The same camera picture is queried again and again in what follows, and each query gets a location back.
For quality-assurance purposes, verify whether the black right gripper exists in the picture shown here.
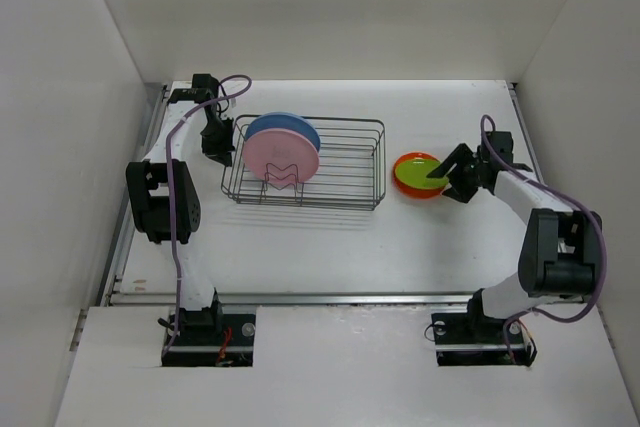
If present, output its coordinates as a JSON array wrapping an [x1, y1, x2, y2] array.
[[427, 142, 487, 203]]

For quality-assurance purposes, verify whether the green plate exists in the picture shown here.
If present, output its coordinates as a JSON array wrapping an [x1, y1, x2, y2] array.
[[394, 157, 448, 190]]

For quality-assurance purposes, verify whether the orange plate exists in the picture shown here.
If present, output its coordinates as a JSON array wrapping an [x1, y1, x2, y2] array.
[[392, 152, 449, 199]]

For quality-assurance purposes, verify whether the pink plate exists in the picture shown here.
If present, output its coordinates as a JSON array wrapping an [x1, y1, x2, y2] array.
[[242, 128, 320, 182]]

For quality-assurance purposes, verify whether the grey wire dish rack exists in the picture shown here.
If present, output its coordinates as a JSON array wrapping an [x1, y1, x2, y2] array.
[[221, 114, 386, 211]]

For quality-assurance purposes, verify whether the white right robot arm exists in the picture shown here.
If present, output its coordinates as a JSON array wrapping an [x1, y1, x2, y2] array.
[[428, 131, 607, 341]]

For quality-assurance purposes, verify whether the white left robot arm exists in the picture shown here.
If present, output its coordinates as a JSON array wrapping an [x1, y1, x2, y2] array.
[[125, 74, 235, 344]]

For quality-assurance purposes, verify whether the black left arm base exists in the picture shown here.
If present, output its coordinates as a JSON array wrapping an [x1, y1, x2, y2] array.
[[158, 302, 257, 368]]

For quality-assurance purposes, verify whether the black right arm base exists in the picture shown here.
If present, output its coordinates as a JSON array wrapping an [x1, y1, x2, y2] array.
[[425, 309, 538, 367]]

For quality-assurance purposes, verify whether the blue plate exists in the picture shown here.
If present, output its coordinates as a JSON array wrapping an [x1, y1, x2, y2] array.
[[245, 112, 321, 151]]

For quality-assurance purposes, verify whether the white foam board panel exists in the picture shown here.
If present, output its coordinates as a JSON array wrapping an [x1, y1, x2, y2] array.
[[57, 307, 637, 426]]

